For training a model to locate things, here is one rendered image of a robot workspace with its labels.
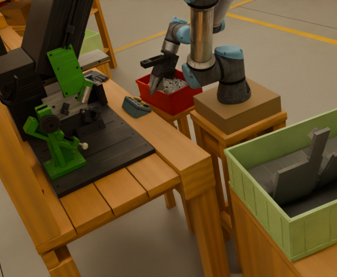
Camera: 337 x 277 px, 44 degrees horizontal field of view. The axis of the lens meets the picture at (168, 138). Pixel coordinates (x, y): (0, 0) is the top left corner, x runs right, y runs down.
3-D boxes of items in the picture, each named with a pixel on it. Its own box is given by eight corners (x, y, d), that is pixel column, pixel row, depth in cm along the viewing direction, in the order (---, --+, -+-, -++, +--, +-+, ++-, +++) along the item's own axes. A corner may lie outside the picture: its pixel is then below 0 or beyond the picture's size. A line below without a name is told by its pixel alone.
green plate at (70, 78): (84, 87, 196) (67, 44, 190) (88, 89, 188) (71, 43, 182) (61, 96, 193) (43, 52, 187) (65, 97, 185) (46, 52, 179)
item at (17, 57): (45, 106, 224) (21, 46, 206) (60, 127, 200) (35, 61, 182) (11, 119, 218) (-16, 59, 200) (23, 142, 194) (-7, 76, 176)
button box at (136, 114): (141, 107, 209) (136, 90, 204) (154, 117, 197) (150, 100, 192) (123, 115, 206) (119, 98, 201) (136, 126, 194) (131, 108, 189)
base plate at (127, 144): (74, 77, 256) (73, 74, 255) (156, 152, 170) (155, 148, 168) (7, 103, 243) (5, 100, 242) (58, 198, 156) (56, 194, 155)
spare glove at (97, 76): (78, 79, 247) (77, 75, 246) (93, 72, 252) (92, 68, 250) (94, 87, 232) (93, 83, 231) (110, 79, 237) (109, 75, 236)
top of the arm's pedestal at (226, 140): (246, 95, 210) (244, 88, 207) (287, 119, 184) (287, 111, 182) (190, 118, 201) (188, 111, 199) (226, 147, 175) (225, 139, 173)
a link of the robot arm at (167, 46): (169, 42, 184) (160, 38, 190) (165, 51, 185) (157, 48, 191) (182, 46, 188) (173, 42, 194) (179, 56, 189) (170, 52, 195)
